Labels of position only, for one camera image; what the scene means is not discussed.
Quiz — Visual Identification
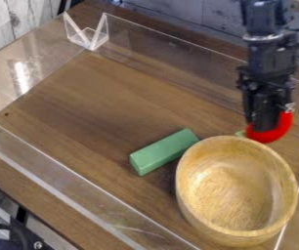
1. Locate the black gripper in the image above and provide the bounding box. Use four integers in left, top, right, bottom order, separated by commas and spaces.
237, 35, 298, 133

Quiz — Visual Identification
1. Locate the red plush tomato toy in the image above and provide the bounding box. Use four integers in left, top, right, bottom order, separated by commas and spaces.
235, 110, 295, 145

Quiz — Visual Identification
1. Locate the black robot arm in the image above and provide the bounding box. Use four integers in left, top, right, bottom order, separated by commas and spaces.
237, 0, 299, 133

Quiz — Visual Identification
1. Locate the wooden bowl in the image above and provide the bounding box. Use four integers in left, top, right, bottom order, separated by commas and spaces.
175, 136, 299, 247

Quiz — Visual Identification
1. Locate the green rectangular block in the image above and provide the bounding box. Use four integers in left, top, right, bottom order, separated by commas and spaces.
129, 128, 200, 176

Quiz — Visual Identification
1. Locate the clear acrylic corner bracket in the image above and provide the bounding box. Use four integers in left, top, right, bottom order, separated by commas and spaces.
63, 13, 109, 51

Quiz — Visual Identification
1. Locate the clear acrylic enclosure wall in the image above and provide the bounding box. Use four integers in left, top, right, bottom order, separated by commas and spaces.
0, 11, 299, 250

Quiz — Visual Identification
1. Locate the black metal table bracket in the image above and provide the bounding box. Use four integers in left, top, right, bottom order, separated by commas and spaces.
9, 207, 55, 250

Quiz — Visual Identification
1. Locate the black cable under table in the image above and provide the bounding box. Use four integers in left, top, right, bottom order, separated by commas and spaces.
0, 223, 29, 250

